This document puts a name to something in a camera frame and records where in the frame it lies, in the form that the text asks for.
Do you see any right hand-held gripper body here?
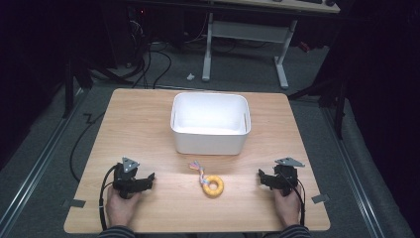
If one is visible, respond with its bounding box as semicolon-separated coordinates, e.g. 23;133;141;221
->
265;157;306;197

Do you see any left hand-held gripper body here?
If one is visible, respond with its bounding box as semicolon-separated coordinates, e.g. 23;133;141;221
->
112;157;149;200

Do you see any person's left hand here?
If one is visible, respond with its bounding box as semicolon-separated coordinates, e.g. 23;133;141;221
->
105;187;144;229

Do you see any person's right hand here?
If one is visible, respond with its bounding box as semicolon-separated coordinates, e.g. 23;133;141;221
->
272;183;303;229

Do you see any grey tape piece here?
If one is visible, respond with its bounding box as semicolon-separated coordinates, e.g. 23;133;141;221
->
310;193;331;204
61;197;87;209

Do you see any white plastic bin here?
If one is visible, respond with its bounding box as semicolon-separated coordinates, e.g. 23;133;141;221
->
169;91;253;157

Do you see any black metal stand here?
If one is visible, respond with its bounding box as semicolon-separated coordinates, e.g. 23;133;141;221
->
61;46;95;120
286;62;352;141

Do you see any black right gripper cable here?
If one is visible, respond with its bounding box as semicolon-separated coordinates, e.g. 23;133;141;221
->
278;172;307;228

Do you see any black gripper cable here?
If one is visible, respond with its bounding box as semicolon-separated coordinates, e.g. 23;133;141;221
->
98;164;119;232
278;172;307;228

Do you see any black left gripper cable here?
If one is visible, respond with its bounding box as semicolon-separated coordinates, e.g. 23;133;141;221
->
98;164;119;232

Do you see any yellow ring rope toy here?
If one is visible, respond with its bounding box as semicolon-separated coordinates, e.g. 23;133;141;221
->
188;160;226;199

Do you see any thin black floor cable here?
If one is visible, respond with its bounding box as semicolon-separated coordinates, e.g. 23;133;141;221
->
68;111;107;183

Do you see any metal floor rail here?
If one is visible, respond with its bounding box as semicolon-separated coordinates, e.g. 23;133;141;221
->
321;105;388;238
0;88;87;232

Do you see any black floor cable bundle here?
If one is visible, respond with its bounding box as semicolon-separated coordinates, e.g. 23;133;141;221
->
127;19;173;90

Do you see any white frame desk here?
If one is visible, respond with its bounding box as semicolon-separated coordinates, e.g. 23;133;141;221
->
201;0;342;90

